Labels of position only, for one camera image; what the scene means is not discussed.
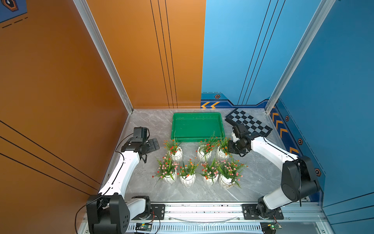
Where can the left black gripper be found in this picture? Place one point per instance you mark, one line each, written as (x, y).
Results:
(152, 147)

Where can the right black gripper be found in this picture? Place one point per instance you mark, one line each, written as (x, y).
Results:
(231, 150)

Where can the orange flower pot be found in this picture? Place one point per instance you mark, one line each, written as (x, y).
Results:
(223, 149)
(187, 173)

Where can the red flower pot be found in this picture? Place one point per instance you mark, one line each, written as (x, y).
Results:
(174, 151)
(210, 172)
(206, 147)

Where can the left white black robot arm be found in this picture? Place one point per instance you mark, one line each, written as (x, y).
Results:
(108, 212)

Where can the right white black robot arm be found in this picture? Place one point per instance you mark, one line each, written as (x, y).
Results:
(298, 178)

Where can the green plastic storage tray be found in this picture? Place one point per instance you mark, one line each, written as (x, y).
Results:
(196, 127)

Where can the pink flower pot front right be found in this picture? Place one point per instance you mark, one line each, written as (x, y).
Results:
(230, 171)

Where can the pink flower pot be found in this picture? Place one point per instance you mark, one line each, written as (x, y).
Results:
(230, 171)
(167, 170)

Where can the black white chessboard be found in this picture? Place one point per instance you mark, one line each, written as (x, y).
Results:
(240, 116)

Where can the pink flower pot front left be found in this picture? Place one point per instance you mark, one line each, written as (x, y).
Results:
(167, 170)

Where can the left green circuit board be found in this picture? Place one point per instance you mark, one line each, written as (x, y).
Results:
(143, 228)

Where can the green circuit board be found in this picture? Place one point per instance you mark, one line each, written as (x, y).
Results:
(269, 228)
(143, 228)

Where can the right green circuit board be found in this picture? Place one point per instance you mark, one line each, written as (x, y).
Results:
(269, 228)

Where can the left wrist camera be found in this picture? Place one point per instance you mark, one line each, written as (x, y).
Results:
(141, 132)

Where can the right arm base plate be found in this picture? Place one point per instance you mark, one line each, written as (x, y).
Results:
(260, 211)

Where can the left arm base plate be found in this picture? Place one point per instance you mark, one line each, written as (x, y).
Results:
(152, 210)

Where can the aluminium front rail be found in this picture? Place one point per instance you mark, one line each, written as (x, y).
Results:
(236, 211)

